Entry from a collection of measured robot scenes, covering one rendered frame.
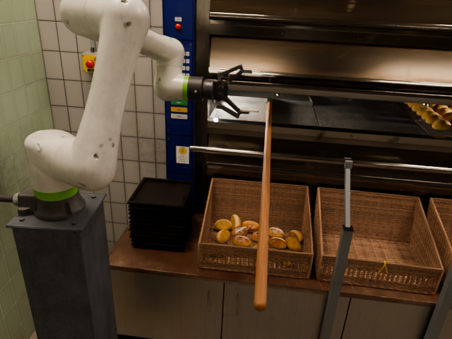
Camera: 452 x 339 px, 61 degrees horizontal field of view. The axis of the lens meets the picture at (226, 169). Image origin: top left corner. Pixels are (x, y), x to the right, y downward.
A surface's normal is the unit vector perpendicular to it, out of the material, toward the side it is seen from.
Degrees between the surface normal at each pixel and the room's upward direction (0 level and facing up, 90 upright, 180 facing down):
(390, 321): 90
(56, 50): 90
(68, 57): 90
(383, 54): 70
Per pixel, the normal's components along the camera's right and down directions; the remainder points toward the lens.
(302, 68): -0.10, 0.08
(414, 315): -0.12, 0.42
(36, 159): -0.48, 0.31
